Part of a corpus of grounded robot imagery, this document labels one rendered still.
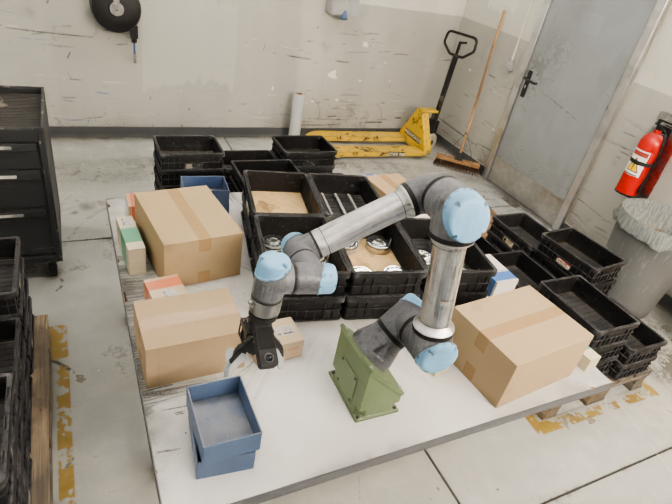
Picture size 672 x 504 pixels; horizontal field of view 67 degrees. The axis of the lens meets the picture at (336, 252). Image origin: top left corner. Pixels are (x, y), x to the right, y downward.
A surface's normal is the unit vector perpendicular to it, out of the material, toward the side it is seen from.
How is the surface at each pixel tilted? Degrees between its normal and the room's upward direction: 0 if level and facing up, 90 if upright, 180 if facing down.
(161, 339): 0
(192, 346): 90
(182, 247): 90
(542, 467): 0
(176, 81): 90
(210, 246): 90
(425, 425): 0
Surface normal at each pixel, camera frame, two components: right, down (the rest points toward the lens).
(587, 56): -0.90, 0.10
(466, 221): 0.33, 0.36
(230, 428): 0.17, -0.83
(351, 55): 0.41, 0.56
